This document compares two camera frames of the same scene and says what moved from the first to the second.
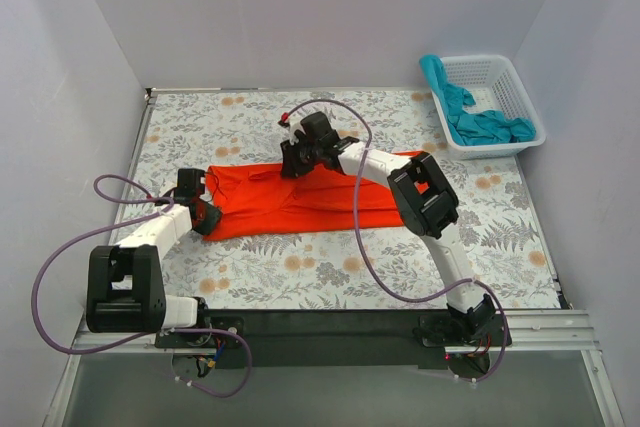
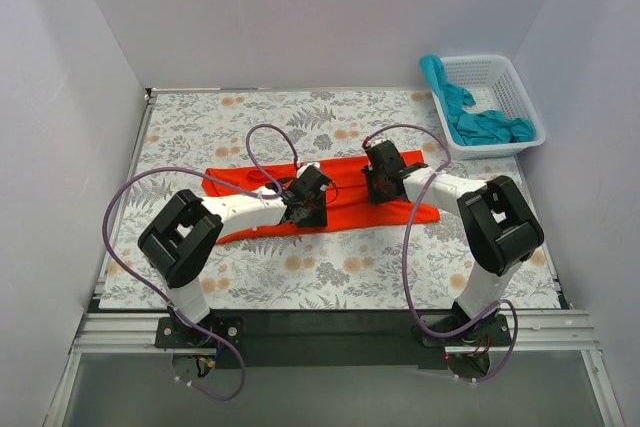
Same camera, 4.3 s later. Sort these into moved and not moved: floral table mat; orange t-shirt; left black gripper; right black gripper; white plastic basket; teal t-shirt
Moved: right black gripper; left black gripper
Not moved: white plastic basket; orange t-shirt; teal t-shirt; floral table mat
